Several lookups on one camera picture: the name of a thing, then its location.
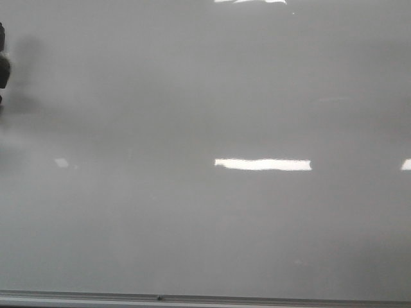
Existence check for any white marker with black cap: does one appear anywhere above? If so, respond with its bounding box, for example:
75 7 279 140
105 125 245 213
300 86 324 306
0 23 11 90

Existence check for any white glossy whiteboard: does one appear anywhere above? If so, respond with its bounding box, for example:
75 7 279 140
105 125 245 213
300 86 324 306
1 1 410 301

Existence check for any grey aluminium whiteboard tray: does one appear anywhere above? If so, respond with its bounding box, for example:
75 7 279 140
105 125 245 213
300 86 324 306
1 290 410 307

